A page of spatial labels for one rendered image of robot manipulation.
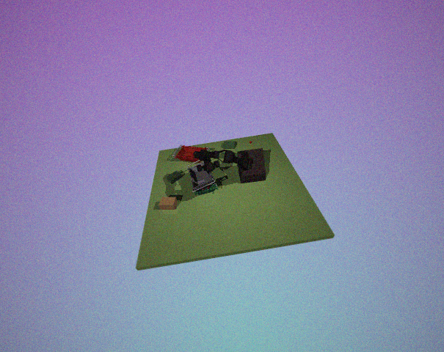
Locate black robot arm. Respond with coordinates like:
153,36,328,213
193,150,251,172

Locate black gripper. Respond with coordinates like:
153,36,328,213
197,160,220,172

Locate brown rectangular block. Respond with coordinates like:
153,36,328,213
159,197,178,210

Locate green plastic tray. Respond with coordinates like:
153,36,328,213
194,184,219,196

